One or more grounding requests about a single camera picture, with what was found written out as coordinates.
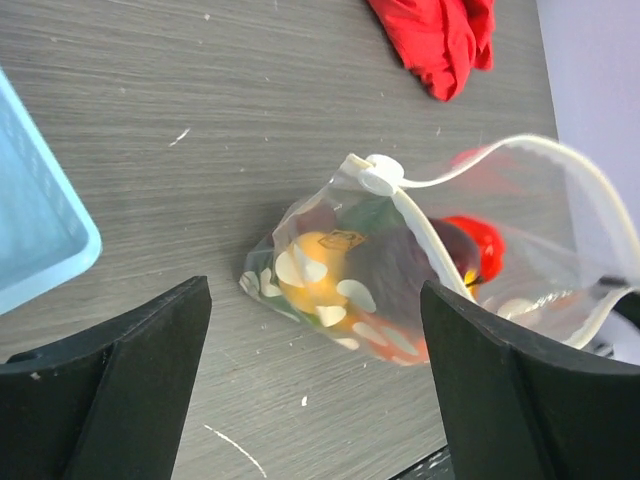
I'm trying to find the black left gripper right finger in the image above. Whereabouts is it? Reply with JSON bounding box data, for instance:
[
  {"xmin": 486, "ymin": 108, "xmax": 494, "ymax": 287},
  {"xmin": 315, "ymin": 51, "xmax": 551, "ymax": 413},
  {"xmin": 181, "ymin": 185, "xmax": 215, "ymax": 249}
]
[{"xmin": 420, "ymin": 282, "xmax": 639, "ymax": 479}]

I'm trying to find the green orange fruit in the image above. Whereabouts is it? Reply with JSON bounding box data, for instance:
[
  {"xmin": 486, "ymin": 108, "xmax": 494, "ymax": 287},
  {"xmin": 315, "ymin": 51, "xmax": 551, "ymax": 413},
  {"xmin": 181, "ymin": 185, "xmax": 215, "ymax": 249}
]
[{"xmin": 337, "ymin": 197, "xmax": 405, "ymax": 236}]

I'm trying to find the light blue plastic basket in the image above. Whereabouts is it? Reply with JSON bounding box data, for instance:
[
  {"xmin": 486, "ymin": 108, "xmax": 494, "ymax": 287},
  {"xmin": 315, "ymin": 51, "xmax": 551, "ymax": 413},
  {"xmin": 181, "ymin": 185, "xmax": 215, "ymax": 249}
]
[{"xmin": 1, "ymin": 74, "xmax": 102, "ymax": 314}]

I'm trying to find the small dark plum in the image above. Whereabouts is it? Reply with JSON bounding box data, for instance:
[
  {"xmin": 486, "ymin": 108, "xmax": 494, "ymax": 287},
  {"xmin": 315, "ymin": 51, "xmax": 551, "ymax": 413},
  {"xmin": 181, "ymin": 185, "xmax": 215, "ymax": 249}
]
[{"xmin": 294, "ymin": 202, "xmax": 337, "ymax": 235}]

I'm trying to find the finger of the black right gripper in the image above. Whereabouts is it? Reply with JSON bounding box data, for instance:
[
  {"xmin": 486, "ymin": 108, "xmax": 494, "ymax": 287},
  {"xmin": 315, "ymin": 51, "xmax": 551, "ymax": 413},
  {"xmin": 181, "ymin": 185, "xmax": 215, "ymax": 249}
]
[{"xmin": 598, "ymin": 276, "xmax": 640, "ymax": 329}]

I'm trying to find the yellow lemon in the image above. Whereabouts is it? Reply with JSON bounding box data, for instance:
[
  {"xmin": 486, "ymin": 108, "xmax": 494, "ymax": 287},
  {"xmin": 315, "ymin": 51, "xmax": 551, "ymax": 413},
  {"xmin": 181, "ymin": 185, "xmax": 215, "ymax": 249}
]
[{"xmin": 274, "ymin": 230, "xmax": 362, "ymax": 326}]

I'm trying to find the red cloth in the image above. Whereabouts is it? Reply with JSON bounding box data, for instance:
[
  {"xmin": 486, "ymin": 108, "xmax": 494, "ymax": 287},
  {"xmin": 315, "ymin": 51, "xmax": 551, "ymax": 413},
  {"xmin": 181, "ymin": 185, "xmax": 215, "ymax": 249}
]
[{"xmin": 368, "ymin": 0, "xmax": 496, "ymax": 102}]

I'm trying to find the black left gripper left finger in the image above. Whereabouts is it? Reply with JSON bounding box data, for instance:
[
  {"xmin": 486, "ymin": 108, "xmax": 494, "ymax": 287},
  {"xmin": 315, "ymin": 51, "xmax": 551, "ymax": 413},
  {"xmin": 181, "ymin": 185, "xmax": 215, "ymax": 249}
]
[{"xmin": 1, "ymin": 276, "xmax": 212, "ymax": 479}]

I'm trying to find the dark red apple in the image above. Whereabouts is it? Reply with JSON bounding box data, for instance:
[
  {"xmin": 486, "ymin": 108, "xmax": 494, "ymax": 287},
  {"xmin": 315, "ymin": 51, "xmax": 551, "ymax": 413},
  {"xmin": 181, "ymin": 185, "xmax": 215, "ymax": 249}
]
[{"xmin": 344, "ymin": 218, "xmax": 481, "ymax": 332}]

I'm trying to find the clear dotted zip bag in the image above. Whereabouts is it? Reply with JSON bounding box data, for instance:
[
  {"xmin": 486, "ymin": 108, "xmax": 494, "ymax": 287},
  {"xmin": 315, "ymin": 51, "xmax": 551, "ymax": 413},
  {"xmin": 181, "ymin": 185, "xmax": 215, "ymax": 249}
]
[{"xmin": 239, "ymin": 134, "xmax": 639, "ymax": 358}]

